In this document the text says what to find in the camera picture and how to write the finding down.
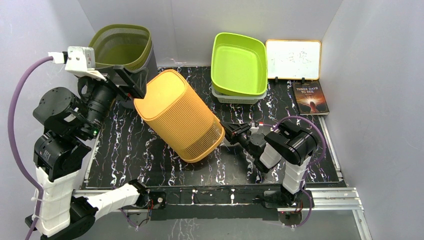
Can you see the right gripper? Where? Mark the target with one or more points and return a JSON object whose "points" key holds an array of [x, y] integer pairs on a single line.
{"points": [[233, 131]]}

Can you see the dark paperback book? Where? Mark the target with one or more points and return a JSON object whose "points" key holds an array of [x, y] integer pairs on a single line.
{"points": [[310, 98]]}

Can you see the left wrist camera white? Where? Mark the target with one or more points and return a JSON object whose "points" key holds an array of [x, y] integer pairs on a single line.
{"points": [[79, 61]]}

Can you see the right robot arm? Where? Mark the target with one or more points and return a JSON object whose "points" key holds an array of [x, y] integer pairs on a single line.
{"points": [[289, 143]]}

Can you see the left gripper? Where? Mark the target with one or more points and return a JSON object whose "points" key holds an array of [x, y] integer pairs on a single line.
{"points": [[127, 91]]}

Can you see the orange slatted plastic basket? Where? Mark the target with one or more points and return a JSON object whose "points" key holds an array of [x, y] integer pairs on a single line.
{"points": [[177, 114]]}

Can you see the lime green plastic tub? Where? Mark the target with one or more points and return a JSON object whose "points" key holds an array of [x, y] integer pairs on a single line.
{"points": [[239, 65]]}

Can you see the olive green slatted basket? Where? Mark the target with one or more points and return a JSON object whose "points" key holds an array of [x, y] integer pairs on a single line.
{"points": [[124, 45]]}

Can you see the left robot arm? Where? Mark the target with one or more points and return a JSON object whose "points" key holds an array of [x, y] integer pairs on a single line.
{"points": [[69, 120]]}

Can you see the grey slatted plastic basket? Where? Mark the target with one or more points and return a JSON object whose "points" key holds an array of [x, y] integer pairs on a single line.
{"points": [[152, 70]]}

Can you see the white perforated plastic tray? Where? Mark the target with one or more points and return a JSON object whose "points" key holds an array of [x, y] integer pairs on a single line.
{"points": [[230, 99]]}

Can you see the small whiteboard orange frame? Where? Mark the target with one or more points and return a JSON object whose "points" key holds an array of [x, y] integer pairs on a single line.
{"points": [[293, 59]]}

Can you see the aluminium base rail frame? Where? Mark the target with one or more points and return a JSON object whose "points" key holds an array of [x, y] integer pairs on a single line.
{"points": [[249, 202]]}

